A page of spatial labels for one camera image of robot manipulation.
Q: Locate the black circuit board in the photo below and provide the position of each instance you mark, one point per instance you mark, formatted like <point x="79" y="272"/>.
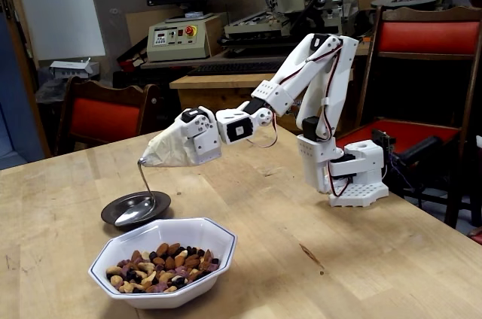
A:
<point x="382" y="138"/>

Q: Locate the black keyboard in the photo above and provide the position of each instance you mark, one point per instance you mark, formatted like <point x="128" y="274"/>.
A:
<point x="233" y="68"/>

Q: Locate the tape-wrapped gripper finger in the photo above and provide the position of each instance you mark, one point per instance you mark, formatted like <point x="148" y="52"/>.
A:
<point x="169" y="149"/>

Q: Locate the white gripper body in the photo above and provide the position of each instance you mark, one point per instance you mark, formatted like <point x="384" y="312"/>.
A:
<point x="203" y="144"/>

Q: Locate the large wooden red-cushioned chair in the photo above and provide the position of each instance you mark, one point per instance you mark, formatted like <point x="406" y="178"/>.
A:
<point x="429" y="37"/>

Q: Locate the bent metal spoon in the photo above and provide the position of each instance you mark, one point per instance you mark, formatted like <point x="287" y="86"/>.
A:
<point x="130" y="215"/>

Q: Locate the black and red case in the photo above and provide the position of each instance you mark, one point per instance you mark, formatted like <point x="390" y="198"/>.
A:
<point x="130" y="61"/>

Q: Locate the white octagonal bowl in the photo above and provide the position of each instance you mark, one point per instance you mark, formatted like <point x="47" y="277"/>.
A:
<point x="169" y="296"/>

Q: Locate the small white device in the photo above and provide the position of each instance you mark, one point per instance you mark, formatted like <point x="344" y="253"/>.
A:
<point x="71" y="67"/>

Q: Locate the mixed nuts and dried fruit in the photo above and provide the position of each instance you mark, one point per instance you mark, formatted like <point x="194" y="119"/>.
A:
<point x="165" y="262"/>

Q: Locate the small wooden red-cushioned chair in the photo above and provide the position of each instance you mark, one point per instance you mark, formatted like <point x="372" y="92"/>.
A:
<point x="105" y="119"/>

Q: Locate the wooden workbench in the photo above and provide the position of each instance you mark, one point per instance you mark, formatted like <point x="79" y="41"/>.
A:
<point x="226" y="81"/>

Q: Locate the red object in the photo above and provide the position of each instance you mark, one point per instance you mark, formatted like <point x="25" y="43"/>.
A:
<point x="477" y="237"/>

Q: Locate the dark brown plate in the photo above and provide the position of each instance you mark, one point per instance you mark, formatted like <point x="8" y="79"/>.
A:
<point x="161" y="202"/>

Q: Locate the beige control box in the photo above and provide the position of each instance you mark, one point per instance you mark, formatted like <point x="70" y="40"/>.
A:
<point x="177" y="44"/>

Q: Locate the leaning grey board panel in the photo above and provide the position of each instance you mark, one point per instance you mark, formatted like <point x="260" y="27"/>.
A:
<point x="113" y="33"/>

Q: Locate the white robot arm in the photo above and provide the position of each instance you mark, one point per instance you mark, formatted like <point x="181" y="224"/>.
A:
<point x="344" y="78"/>

